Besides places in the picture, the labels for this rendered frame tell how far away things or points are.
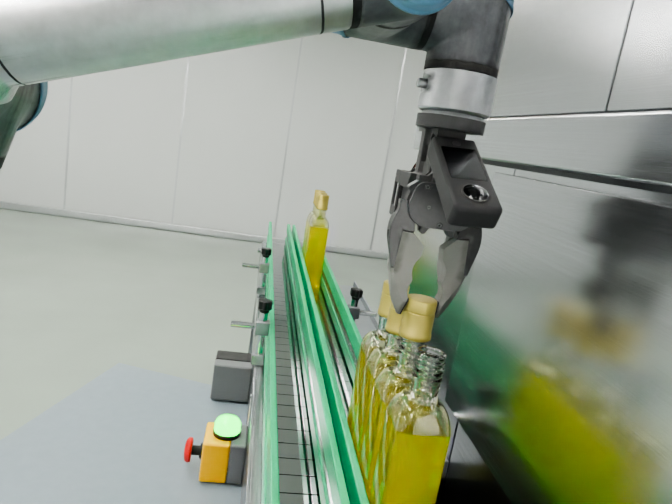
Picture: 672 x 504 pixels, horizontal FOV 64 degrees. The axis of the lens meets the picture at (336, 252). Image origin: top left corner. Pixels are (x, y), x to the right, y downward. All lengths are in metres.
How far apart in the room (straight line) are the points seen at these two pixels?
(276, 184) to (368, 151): 1.14
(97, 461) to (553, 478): 0.73
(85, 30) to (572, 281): 0.46
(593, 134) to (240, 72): 5.91
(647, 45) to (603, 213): 0.17
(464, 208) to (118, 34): 0.30
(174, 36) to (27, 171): 6.51
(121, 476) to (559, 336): 0.71
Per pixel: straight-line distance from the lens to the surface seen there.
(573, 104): 0.70
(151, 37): 0.42
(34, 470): 1.03
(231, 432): 0.95
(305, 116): 6.38
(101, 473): 1.01
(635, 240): 0.51
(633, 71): 0.62
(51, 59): 0.43
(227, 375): 1.19
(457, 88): 0.56
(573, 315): 0.57
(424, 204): 0.56
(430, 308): 0.58
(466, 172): 0.53
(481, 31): 0.57
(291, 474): 0.80
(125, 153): 6.56
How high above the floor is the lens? 1.33
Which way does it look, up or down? 12 degrees down
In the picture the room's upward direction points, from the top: 9 degrees clockwise
